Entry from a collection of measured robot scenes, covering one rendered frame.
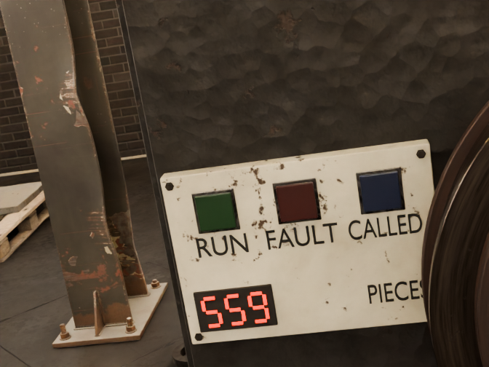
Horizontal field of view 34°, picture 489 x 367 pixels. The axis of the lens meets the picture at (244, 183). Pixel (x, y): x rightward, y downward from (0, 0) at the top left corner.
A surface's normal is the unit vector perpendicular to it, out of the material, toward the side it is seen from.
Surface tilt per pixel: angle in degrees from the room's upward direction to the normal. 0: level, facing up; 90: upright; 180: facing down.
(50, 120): 90
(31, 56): 90
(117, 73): 90
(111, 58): 90
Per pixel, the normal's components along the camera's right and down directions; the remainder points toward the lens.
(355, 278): -0.11, 0.27
